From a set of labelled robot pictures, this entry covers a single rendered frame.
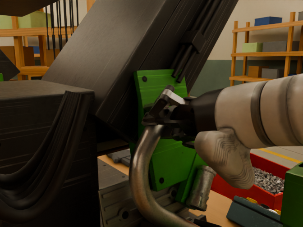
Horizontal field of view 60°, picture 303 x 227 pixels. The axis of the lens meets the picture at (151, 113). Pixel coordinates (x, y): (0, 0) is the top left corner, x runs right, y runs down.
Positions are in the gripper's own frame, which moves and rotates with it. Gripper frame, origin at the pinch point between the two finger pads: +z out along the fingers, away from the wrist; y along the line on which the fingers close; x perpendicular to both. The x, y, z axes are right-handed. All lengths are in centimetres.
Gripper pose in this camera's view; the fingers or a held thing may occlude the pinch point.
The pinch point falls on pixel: (158, 125)
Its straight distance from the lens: 42.6
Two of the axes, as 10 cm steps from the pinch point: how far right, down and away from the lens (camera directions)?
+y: -6.6, -6.1, -4.4
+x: -4.3, 7.8, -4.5
